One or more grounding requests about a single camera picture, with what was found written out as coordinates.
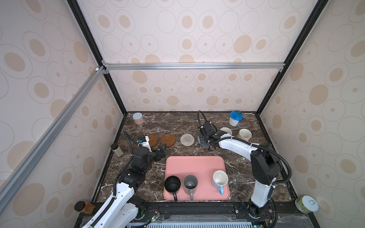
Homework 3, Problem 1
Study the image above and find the brown wooden coaster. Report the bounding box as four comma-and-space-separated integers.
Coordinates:
148, 134, 158, 148
161, 134, 176, 147

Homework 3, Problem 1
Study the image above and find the brown wooden coaster front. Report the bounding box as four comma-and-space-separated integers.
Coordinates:
161, 134, 176, 147

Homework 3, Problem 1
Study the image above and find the green mug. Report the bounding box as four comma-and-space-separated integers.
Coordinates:
220, 127, 232, 135

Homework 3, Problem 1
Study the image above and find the multicolour woven coaster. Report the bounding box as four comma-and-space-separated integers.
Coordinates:
180, 134, 195, 146

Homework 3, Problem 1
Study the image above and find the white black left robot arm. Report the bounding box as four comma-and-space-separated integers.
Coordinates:
84, 130, 167, 228

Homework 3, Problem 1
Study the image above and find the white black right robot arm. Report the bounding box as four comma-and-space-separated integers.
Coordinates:
197, 110, 292, 219

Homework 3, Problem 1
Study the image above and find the pink plastic tray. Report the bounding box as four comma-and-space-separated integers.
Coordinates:
163, 156, 231, 201

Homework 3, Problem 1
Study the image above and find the white cup blue lid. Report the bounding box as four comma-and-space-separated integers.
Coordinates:
229, 110, 243, 126

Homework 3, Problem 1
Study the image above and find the black mug front left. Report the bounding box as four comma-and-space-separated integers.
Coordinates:
164, 176, 181, 202

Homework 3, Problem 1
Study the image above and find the pink jar grey lid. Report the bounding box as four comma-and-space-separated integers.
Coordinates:
132, 112, 144, 125

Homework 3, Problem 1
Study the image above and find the grey mug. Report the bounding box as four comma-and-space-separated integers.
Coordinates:
183, 174, 198, 200

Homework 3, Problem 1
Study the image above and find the small bottle black cap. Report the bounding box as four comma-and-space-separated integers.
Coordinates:
110, 143, 124, 158

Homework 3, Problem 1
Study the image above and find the amber jar black lid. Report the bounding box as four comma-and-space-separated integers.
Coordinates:
74, 201, 96, 215

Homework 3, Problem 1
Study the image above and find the green can white lid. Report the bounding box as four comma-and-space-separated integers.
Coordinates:
295, 195, 319, 214

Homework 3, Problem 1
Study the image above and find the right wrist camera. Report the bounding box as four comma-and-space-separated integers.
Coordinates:
199, 122, 218, 137

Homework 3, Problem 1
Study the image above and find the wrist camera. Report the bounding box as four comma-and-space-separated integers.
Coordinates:
137, 136, 152, 152
199, 122, 218, 137

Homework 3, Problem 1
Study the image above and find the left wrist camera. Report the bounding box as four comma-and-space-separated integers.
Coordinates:
137, 136, 152, 152

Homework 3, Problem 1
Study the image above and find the blue handled white mug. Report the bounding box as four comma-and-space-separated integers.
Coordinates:
212, 170, 229, 195

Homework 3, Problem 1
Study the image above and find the silver aluminium frame bar rear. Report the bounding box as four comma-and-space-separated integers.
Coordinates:
96, 62, 285, 73

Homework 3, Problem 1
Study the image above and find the silver aluminium frame bar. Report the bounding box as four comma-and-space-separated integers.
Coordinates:
96, 62, 285, 73
1, 66, 106, 213

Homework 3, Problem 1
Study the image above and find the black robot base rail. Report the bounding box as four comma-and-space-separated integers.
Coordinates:
124, 202, 319, 228

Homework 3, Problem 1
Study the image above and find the silver aluminium frame bar left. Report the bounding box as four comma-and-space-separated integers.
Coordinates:
1, 66, 106, 213

